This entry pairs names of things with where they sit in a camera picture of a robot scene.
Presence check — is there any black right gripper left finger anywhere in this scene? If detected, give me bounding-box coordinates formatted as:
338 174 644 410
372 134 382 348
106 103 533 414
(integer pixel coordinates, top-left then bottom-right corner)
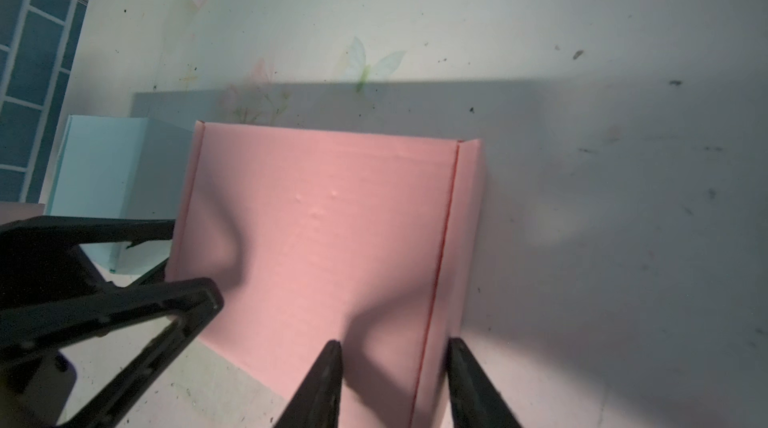
274 340 343 428

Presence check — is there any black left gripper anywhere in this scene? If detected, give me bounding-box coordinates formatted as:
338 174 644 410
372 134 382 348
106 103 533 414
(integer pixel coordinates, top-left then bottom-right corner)
1 216 224 427

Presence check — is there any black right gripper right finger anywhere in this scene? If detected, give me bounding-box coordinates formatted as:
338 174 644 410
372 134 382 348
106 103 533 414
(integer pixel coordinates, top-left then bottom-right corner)
446 338 522 428

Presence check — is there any mint green paper box sheet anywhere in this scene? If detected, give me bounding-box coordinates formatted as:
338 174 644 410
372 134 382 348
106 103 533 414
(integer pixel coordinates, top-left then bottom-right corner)
45 114 196 277

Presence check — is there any pink paper box sheet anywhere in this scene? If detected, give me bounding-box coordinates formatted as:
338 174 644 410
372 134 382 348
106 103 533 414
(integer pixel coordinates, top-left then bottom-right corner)
168 122 485 427

